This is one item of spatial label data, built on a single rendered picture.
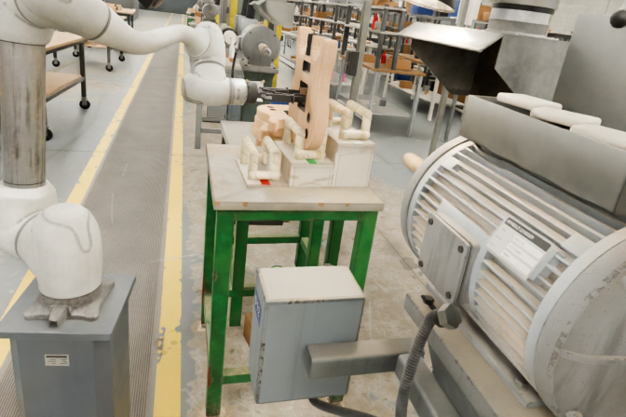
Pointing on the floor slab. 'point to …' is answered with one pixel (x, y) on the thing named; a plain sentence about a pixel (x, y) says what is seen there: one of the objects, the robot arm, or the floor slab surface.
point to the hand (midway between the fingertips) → (301, 96)
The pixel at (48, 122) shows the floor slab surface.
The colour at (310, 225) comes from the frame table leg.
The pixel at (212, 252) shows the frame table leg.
